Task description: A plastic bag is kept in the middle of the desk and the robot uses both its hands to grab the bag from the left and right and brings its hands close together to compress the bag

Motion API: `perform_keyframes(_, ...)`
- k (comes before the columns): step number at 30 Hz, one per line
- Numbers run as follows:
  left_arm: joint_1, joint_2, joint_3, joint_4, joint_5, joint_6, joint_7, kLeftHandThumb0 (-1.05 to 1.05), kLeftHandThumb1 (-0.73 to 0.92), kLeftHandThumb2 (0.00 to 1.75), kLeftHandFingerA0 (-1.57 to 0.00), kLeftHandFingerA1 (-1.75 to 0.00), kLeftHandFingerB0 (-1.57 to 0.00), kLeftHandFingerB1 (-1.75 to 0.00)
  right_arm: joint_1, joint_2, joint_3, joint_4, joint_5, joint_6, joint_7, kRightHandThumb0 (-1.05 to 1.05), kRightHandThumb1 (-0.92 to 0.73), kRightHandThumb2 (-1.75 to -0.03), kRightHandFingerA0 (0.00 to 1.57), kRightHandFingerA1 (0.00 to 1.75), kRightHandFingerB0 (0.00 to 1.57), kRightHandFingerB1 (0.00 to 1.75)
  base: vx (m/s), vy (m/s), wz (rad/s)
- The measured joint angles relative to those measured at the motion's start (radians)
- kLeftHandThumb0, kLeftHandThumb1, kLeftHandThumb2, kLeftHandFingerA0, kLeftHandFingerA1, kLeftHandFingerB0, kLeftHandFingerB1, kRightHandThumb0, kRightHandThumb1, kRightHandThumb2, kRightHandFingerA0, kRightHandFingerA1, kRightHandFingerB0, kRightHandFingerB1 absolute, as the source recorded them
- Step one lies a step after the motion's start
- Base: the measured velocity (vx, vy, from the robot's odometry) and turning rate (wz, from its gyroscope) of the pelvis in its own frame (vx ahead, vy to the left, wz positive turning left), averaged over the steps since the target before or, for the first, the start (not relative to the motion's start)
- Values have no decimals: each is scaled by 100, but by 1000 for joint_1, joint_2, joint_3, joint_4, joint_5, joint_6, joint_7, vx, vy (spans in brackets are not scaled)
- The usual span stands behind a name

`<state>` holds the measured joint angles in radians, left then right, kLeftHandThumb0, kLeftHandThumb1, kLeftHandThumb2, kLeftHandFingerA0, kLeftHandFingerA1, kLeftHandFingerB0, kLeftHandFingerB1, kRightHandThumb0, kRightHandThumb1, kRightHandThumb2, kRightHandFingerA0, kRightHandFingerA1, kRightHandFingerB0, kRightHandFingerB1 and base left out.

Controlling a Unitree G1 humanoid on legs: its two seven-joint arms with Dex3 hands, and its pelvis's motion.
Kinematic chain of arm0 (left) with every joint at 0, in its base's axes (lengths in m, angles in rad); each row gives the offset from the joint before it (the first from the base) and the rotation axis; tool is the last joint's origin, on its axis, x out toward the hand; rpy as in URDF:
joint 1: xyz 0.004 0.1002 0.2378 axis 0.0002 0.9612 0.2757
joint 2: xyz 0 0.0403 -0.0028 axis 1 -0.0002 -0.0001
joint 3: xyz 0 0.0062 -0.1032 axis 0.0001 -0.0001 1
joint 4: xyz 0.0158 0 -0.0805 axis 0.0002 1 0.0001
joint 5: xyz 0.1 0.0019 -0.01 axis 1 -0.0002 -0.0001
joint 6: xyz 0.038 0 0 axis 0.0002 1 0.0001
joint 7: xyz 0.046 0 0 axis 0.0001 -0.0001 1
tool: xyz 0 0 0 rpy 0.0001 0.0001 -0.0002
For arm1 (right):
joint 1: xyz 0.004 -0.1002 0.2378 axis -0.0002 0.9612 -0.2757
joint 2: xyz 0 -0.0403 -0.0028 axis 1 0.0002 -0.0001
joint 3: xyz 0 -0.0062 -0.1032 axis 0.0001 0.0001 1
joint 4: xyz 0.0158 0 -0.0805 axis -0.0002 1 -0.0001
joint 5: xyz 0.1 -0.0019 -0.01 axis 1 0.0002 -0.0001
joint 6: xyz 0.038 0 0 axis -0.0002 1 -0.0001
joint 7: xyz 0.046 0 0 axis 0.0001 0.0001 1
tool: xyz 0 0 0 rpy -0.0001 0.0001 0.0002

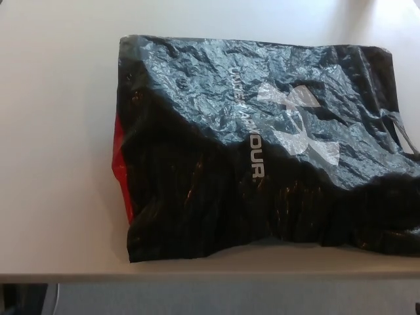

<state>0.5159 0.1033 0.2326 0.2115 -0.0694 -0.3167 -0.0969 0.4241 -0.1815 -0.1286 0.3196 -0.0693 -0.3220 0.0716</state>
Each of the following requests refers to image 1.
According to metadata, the black plastic bag white logo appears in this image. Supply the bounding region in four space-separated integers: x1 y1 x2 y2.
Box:
111 32 420 265

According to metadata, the dark object under desk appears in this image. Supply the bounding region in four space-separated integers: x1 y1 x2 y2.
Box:
0 283 47 315

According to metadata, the thin white cable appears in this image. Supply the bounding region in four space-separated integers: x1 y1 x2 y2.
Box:
53 283 62 315

